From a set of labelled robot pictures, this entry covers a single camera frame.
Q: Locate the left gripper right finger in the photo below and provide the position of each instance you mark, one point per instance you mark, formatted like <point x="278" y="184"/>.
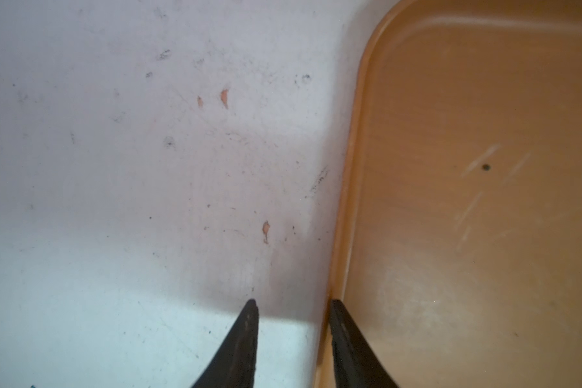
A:
<point x="354" y="362"/>

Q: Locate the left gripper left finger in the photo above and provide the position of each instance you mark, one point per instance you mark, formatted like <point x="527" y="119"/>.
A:
<point x="234" y="364"/>

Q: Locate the brown plastic tray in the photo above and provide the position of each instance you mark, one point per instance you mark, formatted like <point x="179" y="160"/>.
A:
<point x="458" y="245"/>

